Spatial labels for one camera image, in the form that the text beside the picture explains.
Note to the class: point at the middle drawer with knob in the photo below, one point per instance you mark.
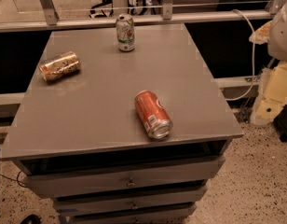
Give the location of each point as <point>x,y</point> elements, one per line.
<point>184,193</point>

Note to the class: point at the white green 7up can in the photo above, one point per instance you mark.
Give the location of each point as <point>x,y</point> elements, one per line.
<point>125,32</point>

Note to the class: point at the bottom drawer with knob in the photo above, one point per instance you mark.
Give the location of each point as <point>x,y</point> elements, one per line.
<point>139,216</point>

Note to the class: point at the gold soda can lying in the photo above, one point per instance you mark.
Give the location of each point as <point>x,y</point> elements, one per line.
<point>59,66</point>

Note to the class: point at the red soda can lying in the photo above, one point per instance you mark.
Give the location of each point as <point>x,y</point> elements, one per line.
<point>153,115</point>

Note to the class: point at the metal railing frame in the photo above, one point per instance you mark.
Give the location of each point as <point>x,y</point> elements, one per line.
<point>28,15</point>

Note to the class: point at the top drawer with knob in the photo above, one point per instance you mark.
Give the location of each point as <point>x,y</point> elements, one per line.
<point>128,177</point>

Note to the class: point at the grey drawer cabinet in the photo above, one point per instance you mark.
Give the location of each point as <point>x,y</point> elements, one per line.
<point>88,121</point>

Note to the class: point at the drawer with knob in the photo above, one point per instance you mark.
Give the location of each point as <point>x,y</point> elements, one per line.
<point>128,177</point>
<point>184,193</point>
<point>139,216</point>

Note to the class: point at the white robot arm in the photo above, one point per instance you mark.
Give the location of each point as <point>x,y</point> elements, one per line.
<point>270,105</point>

